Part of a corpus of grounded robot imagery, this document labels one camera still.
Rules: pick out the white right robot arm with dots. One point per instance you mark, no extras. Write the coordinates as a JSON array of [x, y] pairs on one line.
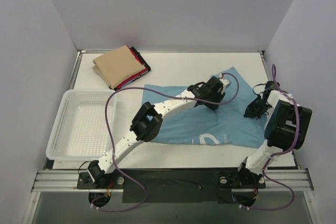
[[285, 131]]

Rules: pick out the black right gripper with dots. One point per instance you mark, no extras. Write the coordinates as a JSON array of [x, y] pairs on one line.
[[258, 106]]

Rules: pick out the beige folded t shirt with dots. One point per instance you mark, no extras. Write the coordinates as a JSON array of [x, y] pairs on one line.
[[118, 67]]

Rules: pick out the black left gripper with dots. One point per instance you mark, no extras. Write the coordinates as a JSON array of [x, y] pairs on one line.
[[212, 99]]

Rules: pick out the white perforated plastic basket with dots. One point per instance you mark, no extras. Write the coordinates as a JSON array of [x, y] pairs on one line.
[[80, 132]]

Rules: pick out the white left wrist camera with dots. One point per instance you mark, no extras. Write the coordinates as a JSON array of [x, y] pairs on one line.
[[225, 82]]

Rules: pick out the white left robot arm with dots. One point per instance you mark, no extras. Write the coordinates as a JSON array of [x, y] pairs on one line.
[[147, 122]]

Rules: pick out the light blue t shirt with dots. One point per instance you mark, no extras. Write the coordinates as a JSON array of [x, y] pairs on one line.
[[226, 125]]

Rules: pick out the aluminium front rail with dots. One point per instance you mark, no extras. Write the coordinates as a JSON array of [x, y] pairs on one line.
[[55, 181]]

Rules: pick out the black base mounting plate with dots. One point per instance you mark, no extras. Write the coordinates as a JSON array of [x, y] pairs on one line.
[[179, 185]]

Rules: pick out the red folded t shirt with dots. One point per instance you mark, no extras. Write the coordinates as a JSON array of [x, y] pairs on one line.
[[136, 58]]

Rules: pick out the black folded t shirt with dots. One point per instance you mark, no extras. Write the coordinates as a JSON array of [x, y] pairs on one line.
[[144, 71]]

